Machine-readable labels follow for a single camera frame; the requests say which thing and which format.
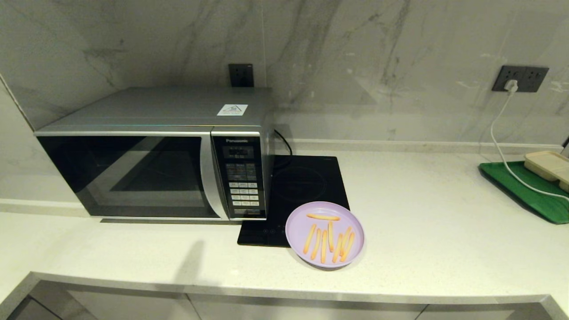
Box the silver Panasonic microwave oven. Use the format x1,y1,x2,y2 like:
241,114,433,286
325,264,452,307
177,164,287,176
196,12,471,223
34,87,274,221

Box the purple round plate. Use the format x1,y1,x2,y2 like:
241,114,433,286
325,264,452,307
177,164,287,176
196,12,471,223
285,201,366,268

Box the white power cable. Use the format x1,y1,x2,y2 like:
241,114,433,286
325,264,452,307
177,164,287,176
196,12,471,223
489,89,569,199

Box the beige food container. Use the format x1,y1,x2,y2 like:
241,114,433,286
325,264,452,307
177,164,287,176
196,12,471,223
524,151,569,192

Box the green plastic tray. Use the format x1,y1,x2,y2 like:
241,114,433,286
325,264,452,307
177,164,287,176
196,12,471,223
478,161,569,224

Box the black wall socket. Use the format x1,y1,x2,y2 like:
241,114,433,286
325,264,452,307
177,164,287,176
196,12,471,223
520,66,550,93
228,64,254,87
492,65,524,92

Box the grey cabinet door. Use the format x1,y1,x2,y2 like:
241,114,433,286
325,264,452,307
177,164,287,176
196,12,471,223
416,303,545,320
187,293,429,320

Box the black induction cooktop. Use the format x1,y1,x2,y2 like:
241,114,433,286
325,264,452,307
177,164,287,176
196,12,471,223
237,156,360,248

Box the black cable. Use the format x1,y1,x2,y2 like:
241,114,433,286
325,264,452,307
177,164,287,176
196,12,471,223
272,129,293,168

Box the white triangle warning sticker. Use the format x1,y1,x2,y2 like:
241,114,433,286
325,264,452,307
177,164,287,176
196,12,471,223
217,104,248,116

